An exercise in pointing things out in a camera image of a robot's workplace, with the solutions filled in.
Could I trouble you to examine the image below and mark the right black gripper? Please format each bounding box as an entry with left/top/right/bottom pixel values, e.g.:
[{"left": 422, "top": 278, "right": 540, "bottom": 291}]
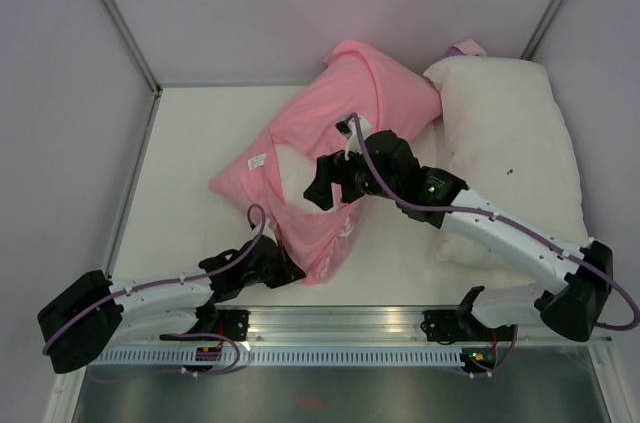
[{"left": 305, "top": 144, "right": 400, "bottom": 209}]

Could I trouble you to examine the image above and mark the pink pillowcase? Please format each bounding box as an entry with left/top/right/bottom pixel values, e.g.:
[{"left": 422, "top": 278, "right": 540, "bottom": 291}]
[{"left": 208, "top": 40, "right": 442, "bottom": 286}]

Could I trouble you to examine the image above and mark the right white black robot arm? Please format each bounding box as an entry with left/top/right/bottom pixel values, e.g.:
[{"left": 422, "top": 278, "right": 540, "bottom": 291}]
[{"left": 303, "top": 130, "right": 613, "bottom": 342}]

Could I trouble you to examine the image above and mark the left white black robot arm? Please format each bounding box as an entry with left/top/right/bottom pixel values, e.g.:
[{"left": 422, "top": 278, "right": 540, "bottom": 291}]
[{"left": 37, "top": 236, "right": 306, "bottom": 374}]

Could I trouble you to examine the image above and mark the large white bare pillow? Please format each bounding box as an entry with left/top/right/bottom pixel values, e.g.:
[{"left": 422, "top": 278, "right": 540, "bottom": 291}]
[{"left": 422, "top": 55, "right": 601, "bottom": 278}]

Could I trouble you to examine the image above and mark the pink purple cloth behind pillow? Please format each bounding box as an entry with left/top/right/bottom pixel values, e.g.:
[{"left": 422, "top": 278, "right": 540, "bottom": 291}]
[{"left": 445, "top": 39, "right": 487, "bottom": 57}]

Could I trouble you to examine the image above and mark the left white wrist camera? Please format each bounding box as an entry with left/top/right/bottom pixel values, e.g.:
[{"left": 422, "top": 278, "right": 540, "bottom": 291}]
[{"left": 263, "top": 218, "right": 280, "bottom": 244}]

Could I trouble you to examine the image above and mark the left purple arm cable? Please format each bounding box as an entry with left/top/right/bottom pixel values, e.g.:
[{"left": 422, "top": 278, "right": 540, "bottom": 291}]
[{"left": 42, "top": 203, "right": 267, "bottom": 357}]

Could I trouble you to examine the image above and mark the aluminium mounting rail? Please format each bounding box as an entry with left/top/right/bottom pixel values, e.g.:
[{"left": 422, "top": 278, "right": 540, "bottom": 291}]
[{"left": 114, "top": 305, "right": 612, "bottom": 347}]

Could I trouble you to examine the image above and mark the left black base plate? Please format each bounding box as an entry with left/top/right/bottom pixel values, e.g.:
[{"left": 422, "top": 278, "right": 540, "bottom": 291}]
[{"left": 214, "top": 309, "right": 250, "bottom": 342}]

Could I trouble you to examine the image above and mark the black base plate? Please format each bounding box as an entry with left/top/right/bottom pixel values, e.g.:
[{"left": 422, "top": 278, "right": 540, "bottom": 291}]
[
  {"left": 420, "top": 309, "right": 515, "bottom": 345},
  {"left": 214, "top": 309, "right": 250, "bottom": 342}
]

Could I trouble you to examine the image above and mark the white slotted cable duct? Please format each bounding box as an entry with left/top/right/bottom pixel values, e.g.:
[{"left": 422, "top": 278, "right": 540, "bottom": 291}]
[{"left": 94, "top": 345, "right": 463, "bottom": 367}]

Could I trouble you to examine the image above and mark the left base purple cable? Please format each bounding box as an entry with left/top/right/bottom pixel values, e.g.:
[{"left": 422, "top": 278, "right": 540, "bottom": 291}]
[{"left": 89, "top": 330, "right": 247, "bottom": 384}]

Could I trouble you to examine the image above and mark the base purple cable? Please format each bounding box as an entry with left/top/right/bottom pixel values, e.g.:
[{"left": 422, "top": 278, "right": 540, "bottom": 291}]
[
  {"left": 89, "top": 330, "right": 247, "bottom": 384},
  {"left": 464, "top": 327, "right": 521, "bottom": 379}
]

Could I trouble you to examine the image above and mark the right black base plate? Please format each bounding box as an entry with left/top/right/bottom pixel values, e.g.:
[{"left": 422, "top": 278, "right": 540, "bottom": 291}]
[{"left": 420, "top": 309, "right": 515, "bottom": 345}]

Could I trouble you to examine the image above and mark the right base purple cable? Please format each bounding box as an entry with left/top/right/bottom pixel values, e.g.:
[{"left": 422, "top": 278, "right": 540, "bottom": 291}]
[{"left": 464, "top": 327, "right": 521, "bottom": 379}]

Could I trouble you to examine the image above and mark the left aluminium corner post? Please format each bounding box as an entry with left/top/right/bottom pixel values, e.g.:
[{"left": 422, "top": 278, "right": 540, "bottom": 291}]
[{"left": 98, "top": 0, "right": 162, "bottom": 96}]

